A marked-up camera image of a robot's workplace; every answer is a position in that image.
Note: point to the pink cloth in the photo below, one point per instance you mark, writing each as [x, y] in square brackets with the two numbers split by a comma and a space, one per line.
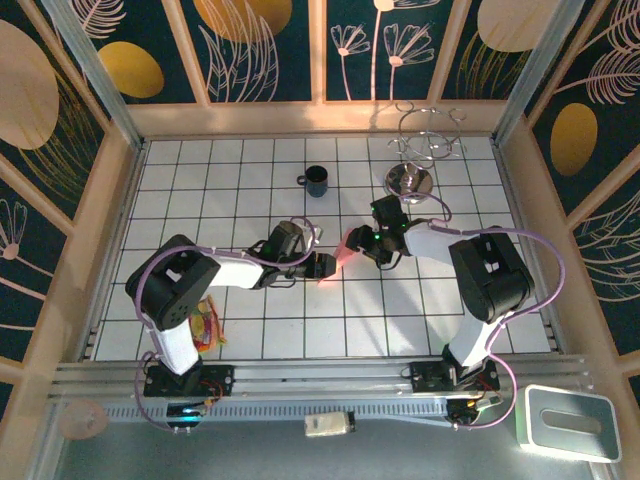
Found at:
[344, 252]

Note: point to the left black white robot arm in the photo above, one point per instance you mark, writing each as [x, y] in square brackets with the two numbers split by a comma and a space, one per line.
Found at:
[170, 285]

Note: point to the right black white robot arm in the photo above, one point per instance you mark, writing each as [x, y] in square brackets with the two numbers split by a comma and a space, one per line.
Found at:
[490, 280]

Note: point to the chrome mug tree stand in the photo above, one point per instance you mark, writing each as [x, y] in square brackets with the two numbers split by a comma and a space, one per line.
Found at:
[415, 182]

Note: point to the dark blue mug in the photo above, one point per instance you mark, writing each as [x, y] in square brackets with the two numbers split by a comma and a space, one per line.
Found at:
[316, 182]

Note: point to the colourful snack packet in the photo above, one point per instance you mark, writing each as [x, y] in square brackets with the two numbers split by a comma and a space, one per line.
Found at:
[209, 325]

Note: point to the small white box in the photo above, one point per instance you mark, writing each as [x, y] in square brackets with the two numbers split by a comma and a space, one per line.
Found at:
[325, 424]

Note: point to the left control board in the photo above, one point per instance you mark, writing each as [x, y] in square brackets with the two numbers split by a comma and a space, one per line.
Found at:
[187, 412]

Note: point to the control board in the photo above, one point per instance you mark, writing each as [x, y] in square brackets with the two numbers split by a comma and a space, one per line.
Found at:
[465, 410]
[187, 412]

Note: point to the right control board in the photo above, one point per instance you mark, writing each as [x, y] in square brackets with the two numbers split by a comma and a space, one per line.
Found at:
[465, 410]

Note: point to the round wooden disc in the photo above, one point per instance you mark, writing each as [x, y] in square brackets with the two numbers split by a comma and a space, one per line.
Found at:
[80, 420]

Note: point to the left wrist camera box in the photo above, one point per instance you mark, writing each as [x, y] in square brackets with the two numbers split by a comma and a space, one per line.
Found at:
[317, 234]

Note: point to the aluminium mounting rail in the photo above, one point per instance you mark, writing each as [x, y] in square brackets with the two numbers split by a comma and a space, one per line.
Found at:
[320, 380]

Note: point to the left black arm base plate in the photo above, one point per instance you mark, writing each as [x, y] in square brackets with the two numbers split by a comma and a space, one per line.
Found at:
[220, 380]

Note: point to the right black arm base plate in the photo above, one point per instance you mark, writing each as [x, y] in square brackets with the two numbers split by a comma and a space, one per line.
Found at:
[425, 375]

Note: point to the aluminium frame post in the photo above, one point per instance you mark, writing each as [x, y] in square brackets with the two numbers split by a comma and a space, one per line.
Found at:
[540, 55]
[95, 70]

